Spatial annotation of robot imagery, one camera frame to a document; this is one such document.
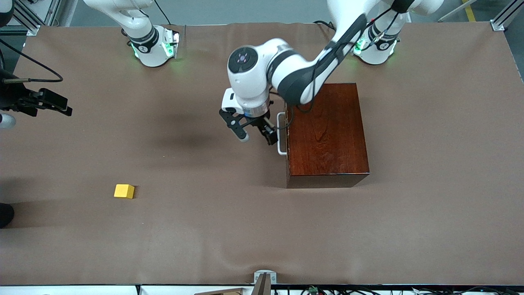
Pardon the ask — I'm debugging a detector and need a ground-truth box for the light wood drawer white handle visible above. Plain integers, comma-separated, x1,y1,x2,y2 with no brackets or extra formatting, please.
277,104,290,172

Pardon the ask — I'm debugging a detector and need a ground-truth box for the yellow block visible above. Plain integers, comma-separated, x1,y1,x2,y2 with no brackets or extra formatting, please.
114,184,135,200

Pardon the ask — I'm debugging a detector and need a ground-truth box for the dark brown wooden cabinet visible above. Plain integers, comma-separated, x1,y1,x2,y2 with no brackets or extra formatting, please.
285,83,370,189

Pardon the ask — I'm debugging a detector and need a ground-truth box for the brown table cloth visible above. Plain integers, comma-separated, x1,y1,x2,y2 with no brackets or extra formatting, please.
0,23,524,286

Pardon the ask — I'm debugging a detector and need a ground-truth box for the light wooden board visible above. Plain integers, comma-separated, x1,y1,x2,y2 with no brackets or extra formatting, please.
194,288,246,295

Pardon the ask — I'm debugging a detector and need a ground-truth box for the aluminium corner profile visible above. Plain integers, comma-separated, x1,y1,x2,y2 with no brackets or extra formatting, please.
490,0,524,32

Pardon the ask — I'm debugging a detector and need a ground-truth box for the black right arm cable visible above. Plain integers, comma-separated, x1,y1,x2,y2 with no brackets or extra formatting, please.
0,39,64,84

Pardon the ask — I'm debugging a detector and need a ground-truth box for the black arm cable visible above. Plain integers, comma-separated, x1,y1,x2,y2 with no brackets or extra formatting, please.
0,39,64,84
268,6,395,131

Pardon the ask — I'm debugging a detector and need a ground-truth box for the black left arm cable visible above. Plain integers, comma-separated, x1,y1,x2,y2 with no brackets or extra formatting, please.
268,6,395,131

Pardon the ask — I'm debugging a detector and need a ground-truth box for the aluminium frame profile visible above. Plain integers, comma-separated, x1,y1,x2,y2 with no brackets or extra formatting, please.
12,0,62,35

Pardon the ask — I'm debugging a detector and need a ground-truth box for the black right base cable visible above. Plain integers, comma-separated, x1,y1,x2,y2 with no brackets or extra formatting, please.
154,0,171,26

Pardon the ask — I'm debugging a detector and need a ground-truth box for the grey metal clamp bracket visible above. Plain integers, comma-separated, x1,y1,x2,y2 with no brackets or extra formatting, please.
254,270,277,295

